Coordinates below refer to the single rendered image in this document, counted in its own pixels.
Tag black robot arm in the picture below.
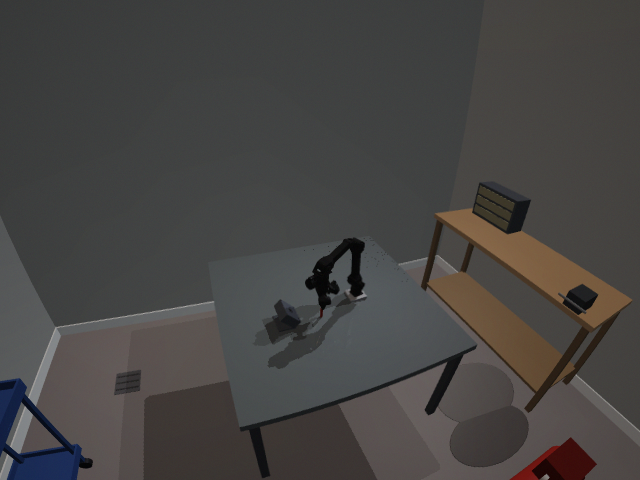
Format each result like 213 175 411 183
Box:
305 237 365 297

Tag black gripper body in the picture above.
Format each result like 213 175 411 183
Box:
317 283 331 305

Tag grey sloped panel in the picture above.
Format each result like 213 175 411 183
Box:
272 299 301 332

